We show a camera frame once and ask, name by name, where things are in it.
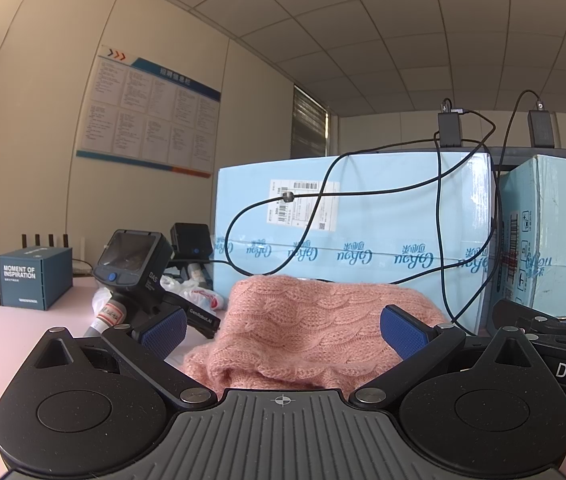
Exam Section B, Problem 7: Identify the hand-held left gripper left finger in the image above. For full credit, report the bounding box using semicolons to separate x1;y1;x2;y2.
30;306;219;411

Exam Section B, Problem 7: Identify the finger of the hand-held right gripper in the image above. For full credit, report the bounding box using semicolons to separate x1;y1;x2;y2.
492;299;566;350

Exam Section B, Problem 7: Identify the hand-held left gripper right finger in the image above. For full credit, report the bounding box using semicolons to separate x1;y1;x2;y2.
354;304;540;407

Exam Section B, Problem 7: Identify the pink knitted sweater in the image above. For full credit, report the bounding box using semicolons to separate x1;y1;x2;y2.
183;274;451;396

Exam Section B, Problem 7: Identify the white plastic bag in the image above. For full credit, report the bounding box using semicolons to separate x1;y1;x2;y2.
92;275;229;326

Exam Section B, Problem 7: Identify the bottle with red label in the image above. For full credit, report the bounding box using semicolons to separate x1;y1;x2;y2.
83;300;128;339

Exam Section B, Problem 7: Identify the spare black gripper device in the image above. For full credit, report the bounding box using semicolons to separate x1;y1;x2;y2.
92;229;221;346

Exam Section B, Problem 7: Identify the light blue carton with barcode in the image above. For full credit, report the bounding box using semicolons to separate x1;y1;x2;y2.
488;154;566;322

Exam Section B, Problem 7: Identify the large light blue carton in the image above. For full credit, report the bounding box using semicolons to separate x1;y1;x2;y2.
213;152;496;336

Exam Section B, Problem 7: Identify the small dark blue box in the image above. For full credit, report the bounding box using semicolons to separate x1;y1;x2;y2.
0;246;74;311

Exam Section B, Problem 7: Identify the black router with antennas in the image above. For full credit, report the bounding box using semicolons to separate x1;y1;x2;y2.
22;232;70;251

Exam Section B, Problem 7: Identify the grey shelf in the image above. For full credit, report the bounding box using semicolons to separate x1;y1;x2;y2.
483;145;566;171

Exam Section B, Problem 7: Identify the black charger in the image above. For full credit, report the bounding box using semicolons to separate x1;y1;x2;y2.
527;101;554;149
437;99;464;150

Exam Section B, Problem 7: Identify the window with blinds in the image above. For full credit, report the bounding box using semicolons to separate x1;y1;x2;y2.
293;85;328;159

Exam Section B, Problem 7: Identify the black box camera device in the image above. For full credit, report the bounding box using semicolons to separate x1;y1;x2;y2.
169;222;214;286

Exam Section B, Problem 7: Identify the black cable with ferrite bead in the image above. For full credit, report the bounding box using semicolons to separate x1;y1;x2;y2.
225;99;498;331

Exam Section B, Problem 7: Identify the wall notice board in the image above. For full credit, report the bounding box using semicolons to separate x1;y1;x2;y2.
75;44;223;179

